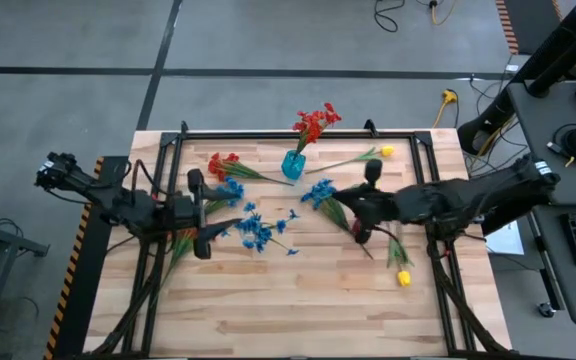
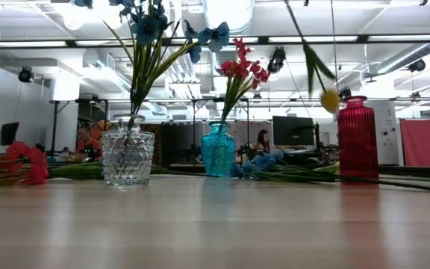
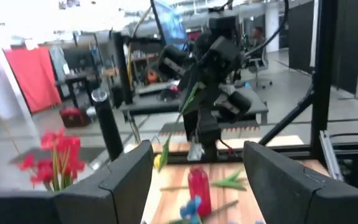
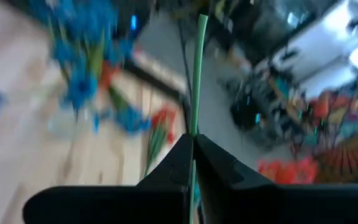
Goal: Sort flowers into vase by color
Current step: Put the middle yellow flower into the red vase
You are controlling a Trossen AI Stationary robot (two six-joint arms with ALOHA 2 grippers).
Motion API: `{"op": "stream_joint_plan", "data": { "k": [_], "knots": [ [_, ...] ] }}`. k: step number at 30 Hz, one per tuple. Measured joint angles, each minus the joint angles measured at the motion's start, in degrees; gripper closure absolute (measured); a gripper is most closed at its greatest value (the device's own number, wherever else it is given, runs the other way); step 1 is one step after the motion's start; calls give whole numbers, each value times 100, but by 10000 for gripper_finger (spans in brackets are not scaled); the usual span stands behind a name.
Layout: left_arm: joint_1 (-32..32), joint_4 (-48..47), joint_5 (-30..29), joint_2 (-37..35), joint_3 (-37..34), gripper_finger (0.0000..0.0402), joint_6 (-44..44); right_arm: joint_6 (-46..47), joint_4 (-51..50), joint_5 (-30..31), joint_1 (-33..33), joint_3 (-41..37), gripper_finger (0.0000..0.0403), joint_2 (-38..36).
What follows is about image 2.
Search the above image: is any teal glass vase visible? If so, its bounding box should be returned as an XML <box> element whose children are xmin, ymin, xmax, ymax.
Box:
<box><xmin>200</xmin><ymin>121</ymin><xmax>237</xmax><ymax>179</ymax></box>

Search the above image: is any black ceiling camera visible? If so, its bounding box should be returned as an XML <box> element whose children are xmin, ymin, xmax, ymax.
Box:
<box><xmin>267</xmin><ymin>46</ymin><xmax>287</xmax><ymax>74</ymax></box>
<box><xmin>17</xmin><ymin>66</ymin><xmax>35</xmax><ymax>84</ymax></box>
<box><xmin>408</xmin><ymin>58</ymin><xmax>427</xmax><ymax>73</ymax></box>

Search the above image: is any clear faceted glass vase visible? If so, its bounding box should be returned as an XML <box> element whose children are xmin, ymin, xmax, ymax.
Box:
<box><xmin>101</xmin><ymin>114</ymin><xmax>156</xmax><ymax>188</ymax></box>

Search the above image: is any large black monitor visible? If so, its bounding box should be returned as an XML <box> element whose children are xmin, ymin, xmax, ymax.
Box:
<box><xmin>272</xmin><ymin>115</ymin><xmax>315</xmax><ymax>150</ymax></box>

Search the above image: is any red ribbed glass vase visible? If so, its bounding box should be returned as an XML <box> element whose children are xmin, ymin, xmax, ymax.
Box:
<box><xmin>337</xmin><ymin>95</ymin><xmax>380</xmax><ymax>184</ymax></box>

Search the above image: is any thin hanging cable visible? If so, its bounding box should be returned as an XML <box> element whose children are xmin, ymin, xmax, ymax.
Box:
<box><xmin>329</xmin><ymin>0</ymin><xmax>340</xmax><ymax>99</ymax></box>

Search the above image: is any white tower cabinet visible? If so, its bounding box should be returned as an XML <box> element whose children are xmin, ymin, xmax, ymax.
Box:
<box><xmin>377</xmin><ymin>100</ymin><xmax>402</xmax><ymax>167</ymax></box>

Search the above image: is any blue artificial flower bunch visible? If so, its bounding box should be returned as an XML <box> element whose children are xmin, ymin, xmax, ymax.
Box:
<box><xmin>71</xmin><ymin>0</ymin><xmax>231</xmax><ymax>130</ymax></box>
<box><xmin>229</xmin><ymin>149</ymin><xmax>430</xmax><ymax>193</ymax></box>

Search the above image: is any black partition panel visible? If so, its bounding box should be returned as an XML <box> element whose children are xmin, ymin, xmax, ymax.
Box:
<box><xmin>151</xmin><ymin>122</ymin><xmax>203</xmax><ymax>167</ymax></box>

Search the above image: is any coral partition panel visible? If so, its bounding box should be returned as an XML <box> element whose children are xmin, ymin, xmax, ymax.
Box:
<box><xmin>399</xmin><ymin>118</ymin><xmax>430</xmax><ymax>168</ymax></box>

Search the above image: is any silver ceiling duct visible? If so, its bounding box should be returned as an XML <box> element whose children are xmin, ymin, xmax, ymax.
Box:
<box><xmin>203</xmin><ymin>0</ymin><xmax>256</xmax><ymax>75</ymax></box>

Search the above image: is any small black monitor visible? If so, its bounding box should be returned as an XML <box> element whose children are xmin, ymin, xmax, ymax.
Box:
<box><xmin>0</xmin><ymin>122</ymin><xmax>20</xmax><ymax>146</ymax></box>

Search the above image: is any black overhead frame bar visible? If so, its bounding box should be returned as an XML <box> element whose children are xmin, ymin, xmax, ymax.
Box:
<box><xmin>0</xmin><ymin>34</ymin><xmax>430</xmax><ymax>49</ymax></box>

